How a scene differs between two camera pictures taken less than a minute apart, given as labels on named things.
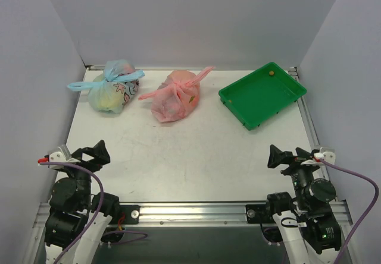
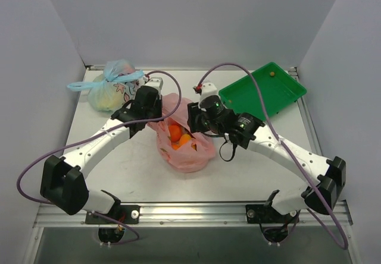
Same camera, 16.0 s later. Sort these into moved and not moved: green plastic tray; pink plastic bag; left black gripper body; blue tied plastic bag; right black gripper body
Moved: left black gripper body; right black gripper body; pink plastic bag
Not moved: green plastic tray; blue tied plastic bag
